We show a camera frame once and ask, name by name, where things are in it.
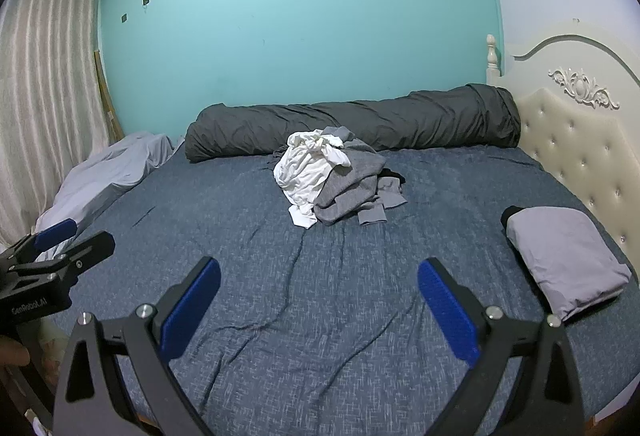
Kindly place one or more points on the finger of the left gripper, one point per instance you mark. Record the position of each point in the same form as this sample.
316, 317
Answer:
77, 259
54, 235

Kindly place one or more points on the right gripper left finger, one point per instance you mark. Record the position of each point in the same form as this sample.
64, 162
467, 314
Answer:
92, 397

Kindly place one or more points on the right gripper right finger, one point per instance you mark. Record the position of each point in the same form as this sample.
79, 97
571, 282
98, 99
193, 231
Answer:
545, 398

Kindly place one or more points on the white long-sleeve shirt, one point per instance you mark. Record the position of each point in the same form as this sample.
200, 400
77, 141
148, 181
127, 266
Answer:
303, 170

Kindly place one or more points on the person's left hand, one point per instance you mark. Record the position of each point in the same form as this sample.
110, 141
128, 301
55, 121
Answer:
13, 353

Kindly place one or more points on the light grey crumpled sheet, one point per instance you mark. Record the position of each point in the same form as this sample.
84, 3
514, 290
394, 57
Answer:
94, 185

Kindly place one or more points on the beige striped curtain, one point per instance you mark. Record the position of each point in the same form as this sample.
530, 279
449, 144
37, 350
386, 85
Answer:
52, 116

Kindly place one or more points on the light grey pillow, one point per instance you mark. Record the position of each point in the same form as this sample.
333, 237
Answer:
563, 251

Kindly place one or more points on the blue patterned bed cover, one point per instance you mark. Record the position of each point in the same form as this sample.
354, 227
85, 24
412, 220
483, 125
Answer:
318, 331

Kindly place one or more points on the grey knit sweater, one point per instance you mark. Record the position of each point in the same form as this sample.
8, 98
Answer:
366, 188

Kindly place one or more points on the dark grey rolled duvet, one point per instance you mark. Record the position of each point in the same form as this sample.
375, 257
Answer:
460, 117

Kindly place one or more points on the cream tufted headboard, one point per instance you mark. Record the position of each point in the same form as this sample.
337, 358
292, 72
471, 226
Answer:
577, 91

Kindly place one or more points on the wooden frame by wall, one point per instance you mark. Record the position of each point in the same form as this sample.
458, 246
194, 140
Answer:
114, 126

